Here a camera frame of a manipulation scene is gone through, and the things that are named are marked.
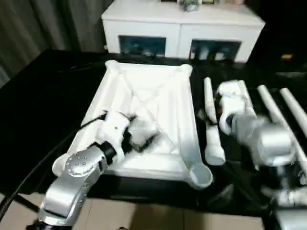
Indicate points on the white plastic table top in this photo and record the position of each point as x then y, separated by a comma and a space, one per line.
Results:
148, 95

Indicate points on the white plastic table leg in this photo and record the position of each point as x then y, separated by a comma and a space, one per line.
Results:
248, 100
269, 105
293, 105
214, 146

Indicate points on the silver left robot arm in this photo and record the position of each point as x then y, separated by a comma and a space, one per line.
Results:
72, 177

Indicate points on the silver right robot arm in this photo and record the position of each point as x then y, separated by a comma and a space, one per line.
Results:
271, 143

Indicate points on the small dark grey gadget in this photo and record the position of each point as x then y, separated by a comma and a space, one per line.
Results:
148, 54

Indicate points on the small yellow tag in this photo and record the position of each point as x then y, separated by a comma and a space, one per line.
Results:
287, 57

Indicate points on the white cabinet with glass doors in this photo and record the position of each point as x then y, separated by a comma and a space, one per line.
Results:
180, 31

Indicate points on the black mat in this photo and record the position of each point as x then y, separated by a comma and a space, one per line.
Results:
36, 100

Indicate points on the dark crumpled plastic bag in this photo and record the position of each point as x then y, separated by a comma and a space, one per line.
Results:
192, 5

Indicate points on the grey curtain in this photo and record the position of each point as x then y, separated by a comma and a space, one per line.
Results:
43, 28

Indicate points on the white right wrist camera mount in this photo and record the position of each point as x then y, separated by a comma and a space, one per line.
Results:
231, 105

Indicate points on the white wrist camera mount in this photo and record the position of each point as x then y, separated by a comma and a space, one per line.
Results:
115, 129
231, 105

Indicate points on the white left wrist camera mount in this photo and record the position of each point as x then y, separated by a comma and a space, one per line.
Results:
115, 129

